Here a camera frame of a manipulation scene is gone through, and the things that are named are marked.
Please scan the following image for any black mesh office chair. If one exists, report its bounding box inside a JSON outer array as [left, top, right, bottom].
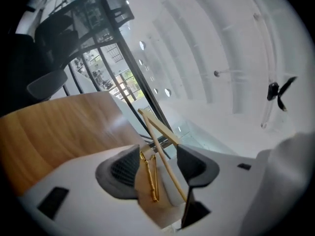
[[7, 0, 135, 108]]

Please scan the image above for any wooden clothes hanger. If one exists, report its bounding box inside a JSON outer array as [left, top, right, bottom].
[[134, 108, 190, 231]]

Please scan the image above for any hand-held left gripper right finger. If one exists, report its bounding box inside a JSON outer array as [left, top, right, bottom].
[[176, 143, 265, 233]]

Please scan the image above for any glass entrance window wall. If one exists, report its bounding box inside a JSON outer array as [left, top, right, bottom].
[[108, 69, 145, 102]]

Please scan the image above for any black ceiling fan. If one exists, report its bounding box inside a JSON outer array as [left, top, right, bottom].
[[267, 76, 298, 112]]

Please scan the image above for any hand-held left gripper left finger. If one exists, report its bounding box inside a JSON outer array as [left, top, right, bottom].
[[19, 144, 158, 233]]

